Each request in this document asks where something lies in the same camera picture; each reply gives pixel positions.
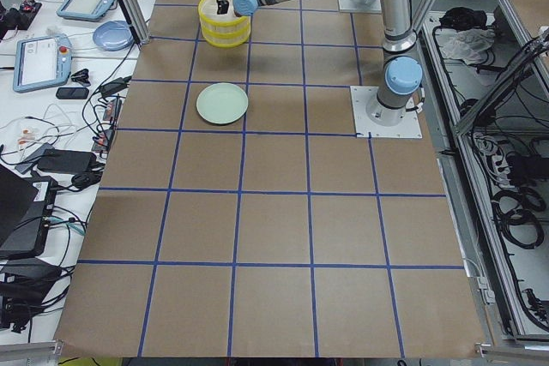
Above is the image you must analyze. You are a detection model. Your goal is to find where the blue teach pendant near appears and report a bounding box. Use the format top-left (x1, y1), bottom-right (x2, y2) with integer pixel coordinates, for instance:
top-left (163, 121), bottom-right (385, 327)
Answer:
top-left (13, 34), bottom-right (72, 93)

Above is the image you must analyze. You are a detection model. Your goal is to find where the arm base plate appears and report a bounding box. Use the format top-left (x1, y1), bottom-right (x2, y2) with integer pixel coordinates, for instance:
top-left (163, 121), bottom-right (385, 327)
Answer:
top-left (338, 0), bottom-right (381, 14)
top-left (350, 86), bottom-right (423, 139)

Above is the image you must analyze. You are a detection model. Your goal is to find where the black power adapter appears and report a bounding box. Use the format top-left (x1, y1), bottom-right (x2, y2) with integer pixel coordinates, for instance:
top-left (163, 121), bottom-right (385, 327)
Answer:
top-left (37, 149), bottom-right (96, 174)

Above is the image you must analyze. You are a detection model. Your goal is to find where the white crumpled cloth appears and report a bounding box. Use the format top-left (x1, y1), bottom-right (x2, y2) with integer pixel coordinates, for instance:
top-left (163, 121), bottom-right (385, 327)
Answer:
top-left (441, 28), bottom-right (496, 65)

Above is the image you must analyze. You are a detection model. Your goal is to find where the yellow rimmed bamboo steamer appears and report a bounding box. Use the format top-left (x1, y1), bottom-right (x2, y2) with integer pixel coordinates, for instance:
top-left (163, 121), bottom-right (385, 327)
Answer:
top-left (201, 24), bottom-right (251, 48)

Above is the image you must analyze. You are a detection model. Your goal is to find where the blue plate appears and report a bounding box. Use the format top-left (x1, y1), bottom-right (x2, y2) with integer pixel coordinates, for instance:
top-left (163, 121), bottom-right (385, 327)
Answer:
top-left (93, 21), bottom-right (134, 51)

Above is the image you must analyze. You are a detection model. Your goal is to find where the blue teach pendant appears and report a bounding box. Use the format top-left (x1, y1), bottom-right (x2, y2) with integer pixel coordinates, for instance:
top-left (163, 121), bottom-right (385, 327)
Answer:
top-left (13, 34), bottom-right (72, 93)
top-left (57, 0), bottom-right (115, 21)

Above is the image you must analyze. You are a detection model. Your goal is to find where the black laptop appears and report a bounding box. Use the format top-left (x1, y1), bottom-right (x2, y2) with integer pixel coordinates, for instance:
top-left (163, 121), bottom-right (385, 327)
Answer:
top-left (1, 166), bottom-right (57, 260)

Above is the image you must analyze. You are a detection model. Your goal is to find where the blue teach pendant far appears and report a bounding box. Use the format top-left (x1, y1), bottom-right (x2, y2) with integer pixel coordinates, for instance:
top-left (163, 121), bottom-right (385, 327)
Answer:
top-left (57, 0), bottom-right (115, 21)

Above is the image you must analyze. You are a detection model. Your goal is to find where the pale green plate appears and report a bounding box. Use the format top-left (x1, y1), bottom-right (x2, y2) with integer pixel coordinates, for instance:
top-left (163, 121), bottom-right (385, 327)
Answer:
top-left (196, 82), bottom-right (249, 125)

